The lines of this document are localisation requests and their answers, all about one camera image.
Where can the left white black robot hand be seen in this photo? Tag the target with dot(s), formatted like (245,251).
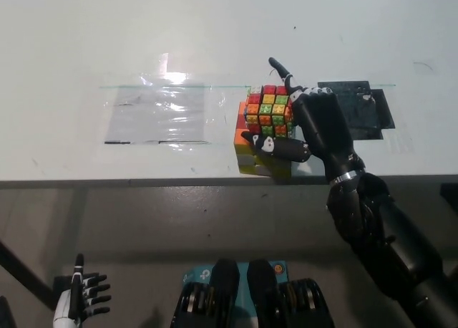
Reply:
(73,299)

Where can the small studded multicolour puzzle cube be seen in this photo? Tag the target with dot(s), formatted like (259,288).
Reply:
(270,109)

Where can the black tape patch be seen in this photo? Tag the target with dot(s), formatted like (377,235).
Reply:
(358,109)

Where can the large orange red puzzle cube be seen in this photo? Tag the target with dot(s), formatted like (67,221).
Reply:
(247,156)

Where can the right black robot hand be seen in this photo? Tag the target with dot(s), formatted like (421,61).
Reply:
(322,124)

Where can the black object at floor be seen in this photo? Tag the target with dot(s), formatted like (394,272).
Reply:
(6,313)

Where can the teal router box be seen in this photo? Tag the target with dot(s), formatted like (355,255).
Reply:
(243,272)

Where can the black diagonal table brace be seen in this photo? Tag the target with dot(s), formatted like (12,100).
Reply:
(23,270)

